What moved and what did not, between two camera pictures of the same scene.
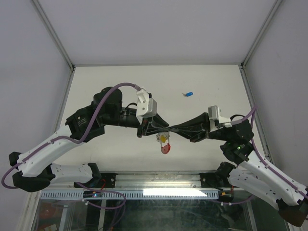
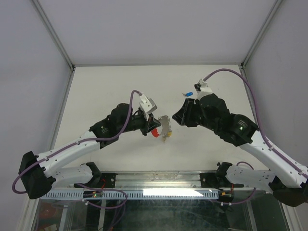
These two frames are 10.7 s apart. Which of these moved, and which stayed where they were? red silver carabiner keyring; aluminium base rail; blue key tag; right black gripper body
Moved: right black gripper body; red silver carabiner keyring
Stayed: aluminium base rail; blue key tag
